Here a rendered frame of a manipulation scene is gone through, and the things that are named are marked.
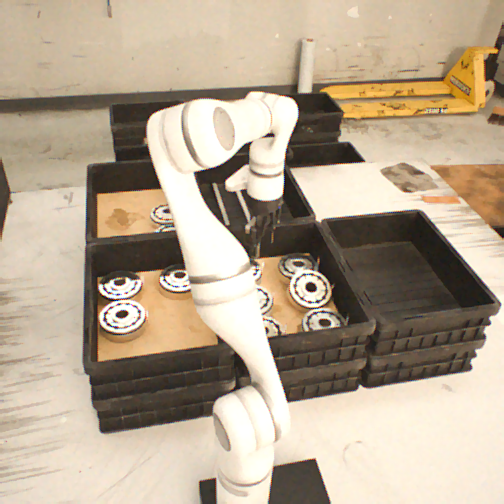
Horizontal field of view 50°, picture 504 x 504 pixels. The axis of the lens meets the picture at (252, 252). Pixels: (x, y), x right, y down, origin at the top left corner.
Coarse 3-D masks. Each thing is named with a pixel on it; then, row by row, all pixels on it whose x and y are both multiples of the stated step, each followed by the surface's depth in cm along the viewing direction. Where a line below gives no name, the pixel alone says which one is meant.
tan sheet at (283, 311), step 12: (264, 264) 142; (276, 264) 142; (264, 276) 138; (276, 276) 138; (276, 288) 135; (276, 300) 131; (288, 300) 132; (276, 312) 128; (288, 312) 128; (300, 312) 128; (288, 324) 125; (300, 324) 125
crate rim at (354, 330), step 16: (288, 224) 140; (304, 224) 141; (320, 224) 140; (336, 256) 130; (352, 288) 121; (368, 320) 113; (272, 336) 108; (288, 336) 108; (304, 336) 109; (320, 336) 110; (336, 336) 111; (352, 336) 112
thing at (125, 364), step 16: (112, 240) 131; (128, 240) 132; (144, 240) 132; (160, 352) 104; (176, 352) 104; (192, 352) 104; (208, 352) 105; (224, 352) 106; (96, 368) 101; (112, 368) 102; (128, 368) 103; (144, 368) 104
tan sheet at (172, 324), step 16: (144, 272) 138; (160, 272) 138; (144, 288) 133; (144, 304) 129; (160, 304) 129; (176, 304) 129; (192, 304) 129; (160, 320) 125; (176, 320) 125; (192, 320) 125; (144, 336) 120; (160, 336) 121; (176, 336) 121; (192, 336) 121; (208, 336) 121; (112, 352) 116; (128, 352) 117; (144, 352) 117
